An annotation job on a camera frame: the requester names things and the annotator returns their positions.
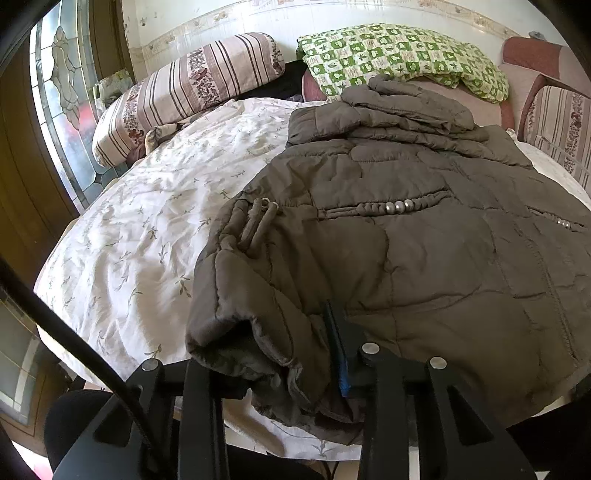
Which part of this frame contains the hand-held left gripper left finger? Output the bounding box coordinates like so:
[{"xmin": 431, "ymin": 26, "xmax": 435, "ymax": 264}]
[{"xmin": 53, "ymin": 357, "xmax": 250, "ymax": 480}]

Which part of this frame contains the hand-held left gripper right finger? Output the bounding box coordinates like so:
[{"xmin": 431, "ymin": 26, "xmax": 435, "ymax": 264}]
[{"xmin": 322, "ymin": 300, "xmax": 539, "ymax": 480}]

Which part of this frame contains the brown padded jacket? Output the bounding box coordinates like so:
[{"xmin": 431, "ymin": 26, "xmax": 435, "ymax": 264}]
[{"xmin": 185, "ymin": 74, "xmax": 591, "ymax": 446}]

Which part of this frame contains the white floral bed sheet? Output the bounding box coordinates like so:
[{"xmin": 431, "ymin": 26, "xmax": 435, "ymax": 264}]
[{"xmin": 33, "ymin": 97, "xmax": 591, "ymax": 462}]

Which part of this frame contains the small grey cloth piece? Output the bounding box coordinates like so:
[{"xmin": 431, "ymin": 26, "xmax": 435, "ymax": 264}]
[{"xmin": 144, "ymin": 124, "xmax": 181, "ymax": 152}]

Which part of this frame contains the black cloth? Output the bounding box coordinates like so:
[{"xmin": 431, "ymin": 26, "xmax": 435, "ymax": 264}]
[{"xmin": 256, "ymin": 60, "xmax": 308, "ymax": 102}]

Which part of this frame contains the striped floral pillow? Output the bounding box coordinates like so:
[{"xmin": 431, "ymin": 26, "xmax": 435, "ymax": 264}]
[
  {"xmin": 91, "ymin": 32, "xmax": 286, "ymax": 168},
  {"xmin": 517, "ymin": 85, "xmax": 591, "ymax": 180}
]

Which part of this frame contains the green white patterned pillow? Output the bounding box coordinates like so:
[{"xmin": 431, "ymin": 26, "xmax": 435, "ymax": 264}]
[{"xmin": 295, "ymin": 25, "xmax": 509, "ymax": 103}]

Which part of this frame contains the printed paper packet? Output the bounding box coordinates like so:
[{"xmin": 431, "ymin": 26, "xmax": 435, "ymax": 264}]
[{"xmin": 95, "ymin": 69, "xmax": 134, "ymax": 112}]

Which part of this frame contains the stained glass wooden door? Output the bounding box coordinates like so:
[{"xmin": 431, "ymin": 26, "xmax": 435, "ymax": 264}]
[{"xmin": 0, "ymin": 0, "xmax": 137, "ymax": 296}]

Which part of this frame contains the pink upholstered headboard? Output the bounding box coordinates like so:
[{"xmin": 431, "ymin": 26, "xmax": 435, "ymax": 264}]
[{"xmin": 302, "ymin": 36, "xmax": 591, "ymax": 144}]

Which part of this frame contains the black cable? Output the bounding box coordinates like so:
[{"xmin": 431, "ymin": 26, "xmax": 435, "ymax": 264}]
[{"xmin": 0, "ymin": 256, "xmax": 156, "ymax": 449}]

